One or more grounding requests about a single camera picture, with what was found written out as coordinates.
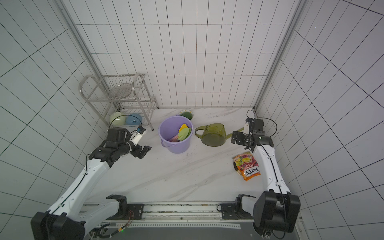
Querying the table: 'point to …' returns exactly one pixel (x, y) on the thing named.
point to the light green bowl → (117, 119)
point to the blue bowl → (134, 119)
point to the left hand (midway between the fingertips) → (141, 145)
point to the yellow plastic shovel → (184, 126)
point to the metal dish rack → (123, 100)
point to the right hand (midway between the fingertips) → (235, 135)
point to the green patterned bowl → (186, 113)
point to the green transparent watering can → (213, 134)
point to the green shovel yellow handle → (189, 131)
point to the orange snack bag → (247, 165)
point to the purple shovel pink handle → (175, 139)
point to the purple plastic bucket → (169, 129)
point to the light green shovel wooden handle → (183, 134)
